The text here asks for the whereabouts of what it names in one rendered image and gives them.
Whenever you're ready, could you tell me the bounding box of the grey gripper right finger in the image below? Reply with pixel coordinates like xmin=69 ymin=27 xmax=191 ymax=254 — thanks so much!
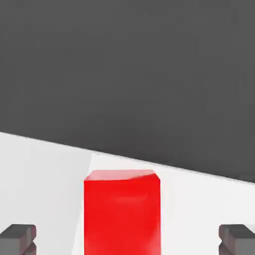
xmin=218 ymin=224 xmax=255 ymax=255

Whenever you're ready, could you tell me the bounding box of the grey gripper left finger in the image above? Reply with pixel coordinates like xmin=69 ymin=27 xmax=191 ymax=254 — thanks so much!
xmin=0 ymin=224 xmax=37 ymax=255

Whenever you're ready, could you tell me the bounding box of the small red cube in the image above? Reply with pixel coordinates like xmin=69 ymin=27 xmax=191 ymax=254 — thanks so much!
xmin=83 ymin=169 xmax=161 ymax=255

